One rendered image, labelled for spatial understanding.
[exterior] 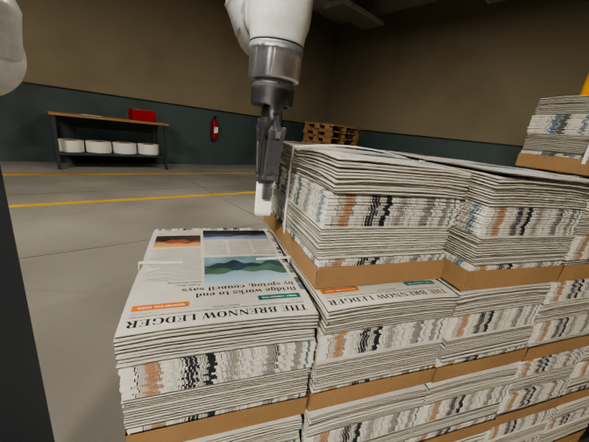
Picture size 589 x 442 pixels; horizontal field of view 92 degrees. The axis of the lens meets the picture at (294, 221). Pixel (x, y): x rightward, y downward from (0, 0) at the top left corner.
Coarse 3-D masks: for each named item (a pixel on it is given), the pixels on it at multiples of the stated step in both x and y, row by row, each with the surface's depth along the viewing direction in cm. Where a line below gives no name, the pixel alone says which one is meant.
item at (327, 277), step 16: (288, 240) 62; (304, 256) 53; (304, 272) 53; (320, 272) 48; (336, 272) 49; (352, 272) 50; (368, 272) 52; (384, 272) 53; (400, 272) 54; (416, 272) 56; (432, 272) 58; (320, 288) 49
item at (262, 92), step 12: (252, 84) 48; (264, 84) 46; (276, 84) 46; (252, 96) 48; (264, 96) 47; (276, 96) 47; (288, 96) 48; (264, 108) 51; (276, 108) 47; (288, 108) 49
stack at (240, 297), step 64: (192, 256) 57; (256, 256) 60; (128, 320) 38; (192, 320) 39; (256, 320) 42; (320, 320) 49; (384, 320) 51; (448, 320) 59; (512, 320) 66; (576, 320) 74; (128, 384) 38; (192, 384) 42; (256, 384) 46; (320, 384) 51; (448, 384) 64; (512, 384) 75
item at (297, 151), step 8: (296, 152) 60; (344, 152) 64; (352, 152) 66; (296, 160) 60; (296, 168) 59; (296, 176) 58; (288, 200) 62; (288, 208) 62; (288, 216) 62; (288, 224) 62; (288, 232) 62
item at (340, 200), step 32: (320, 160) 48; (352, 160) 43; (384, 160) 45; (416, 160) 61; (320, 192) 47; (352, 192) 45; (384, 192) 47; (416, 192) 49; (448, 192) 52; (320, 224) 47; (352, 224) 48; (384, 224) 51; (416, 224) 53; (448, 224) 55; (320, 256) 48; (352, 256) 50; (384, 256) 53; (416, 256) 55
